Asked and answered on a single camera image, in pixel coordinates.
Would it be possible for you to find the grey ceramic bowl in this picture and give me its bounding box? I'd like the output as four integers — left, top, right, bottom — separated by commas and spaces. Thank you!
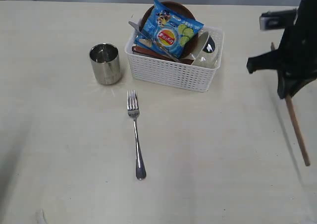
191, 31, 219, 68

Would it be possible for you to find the brown wooden chopstick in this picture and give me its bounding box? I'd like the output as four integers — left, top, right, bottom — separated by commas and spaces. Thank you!
270, 42, 313, 167

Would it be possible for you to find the blue chips bag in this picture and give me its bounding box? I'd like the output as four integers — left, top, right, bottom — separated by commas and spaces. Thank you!
141, 0, 204, 58

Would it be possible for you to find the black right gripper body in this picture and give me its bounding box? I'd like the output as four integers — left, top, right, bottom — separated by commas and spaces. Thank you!
246, 0, 317, 99

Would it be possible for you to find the stainless steel knife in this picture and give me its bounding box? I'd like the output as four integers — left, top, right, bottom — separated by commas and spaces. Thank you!
128, 21, 181, 63

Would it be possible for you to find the brown wooden spoon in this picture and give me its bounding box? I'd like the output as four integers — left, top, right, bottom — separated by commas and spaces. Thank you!
131, 46, 194, 64

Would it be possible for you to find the stainless steel cup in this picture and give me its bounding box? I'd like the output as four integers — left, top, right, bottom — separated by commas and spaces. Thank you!
89, 43, 121, 85

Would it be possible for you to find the brown round plate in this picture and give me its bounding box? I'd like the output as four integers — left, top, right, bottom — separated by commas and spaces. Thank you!
139, 1, 198, 58

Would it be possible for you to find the white perforated plastic basket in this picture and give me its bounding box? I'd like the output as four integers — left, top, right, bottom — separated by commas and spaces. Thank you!
125, 26, 224, 92

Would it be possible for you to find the stainless steel fork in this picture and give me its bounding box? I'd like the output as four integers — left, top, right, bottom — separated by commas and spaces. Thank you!
127, 90, 147, 180

